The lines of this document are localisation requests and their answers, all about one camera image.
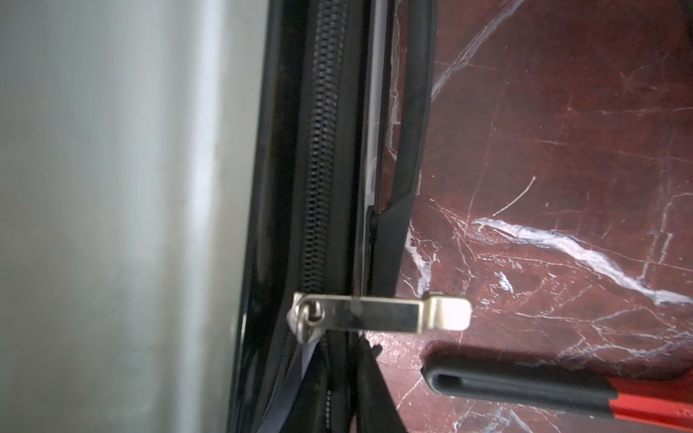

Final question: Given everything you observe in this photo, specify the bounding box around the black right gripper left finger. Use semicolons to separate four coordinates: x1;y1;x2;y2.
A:
281;346;330;433

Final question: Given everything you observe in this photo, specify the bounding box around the white cartoon hard-shell suitcase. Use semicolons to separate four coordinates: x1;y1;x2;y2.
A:
1;1;437;432

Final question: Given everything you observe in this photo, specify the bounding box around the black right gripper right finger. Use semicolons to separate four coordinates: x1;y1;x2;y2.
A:
355;337;407;433

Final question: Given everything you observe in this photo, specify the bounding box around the silver zipper pull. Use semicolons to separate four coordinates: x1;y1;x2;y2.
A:
287;292;472;344

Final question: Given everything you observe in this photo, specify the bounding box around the red and black pipe wrench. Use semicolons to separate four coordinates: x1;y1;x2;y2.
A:
422;355;692;432

